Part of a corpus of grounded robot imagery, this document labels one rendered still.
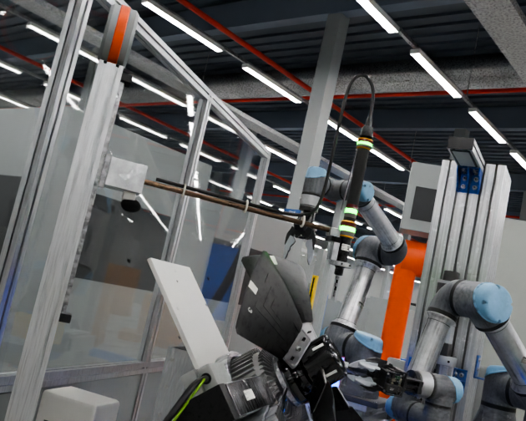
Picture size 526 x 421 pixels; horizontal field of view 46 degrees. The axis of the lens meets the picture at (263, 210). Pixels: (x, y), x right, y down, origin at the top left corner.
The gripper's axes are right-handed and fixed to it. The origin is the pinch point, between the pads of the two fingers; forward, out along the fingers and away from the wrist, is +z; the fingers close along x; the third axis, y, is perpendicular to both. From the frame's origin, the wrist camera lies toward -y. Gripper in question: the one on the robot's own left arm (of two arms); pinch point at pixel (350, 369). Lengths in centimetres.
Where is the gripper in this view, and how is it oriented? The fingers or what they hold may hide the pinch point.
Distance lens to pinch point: 182.6
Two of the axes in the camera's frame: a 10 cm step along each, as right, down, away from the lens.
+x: -2.4, 9.7, -0.3
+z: -9.2, -2.4, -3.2
